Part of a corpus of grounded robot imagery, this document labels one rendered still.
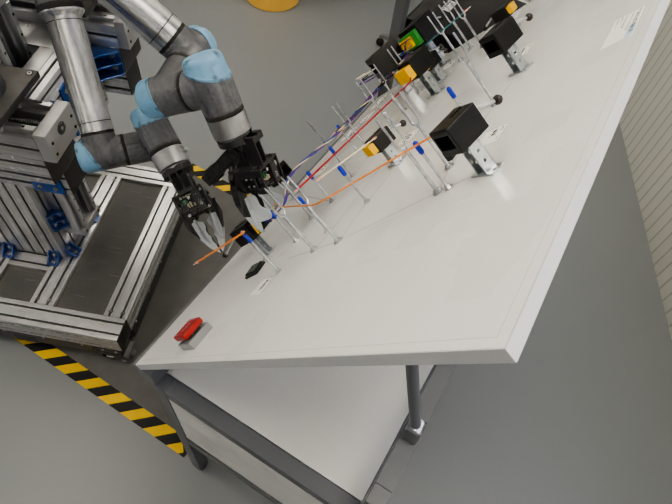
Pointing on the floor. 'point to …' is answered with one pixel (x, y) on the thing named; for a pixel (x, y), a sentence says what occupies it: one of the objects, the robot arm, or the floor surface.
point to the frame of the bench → (243, 437)
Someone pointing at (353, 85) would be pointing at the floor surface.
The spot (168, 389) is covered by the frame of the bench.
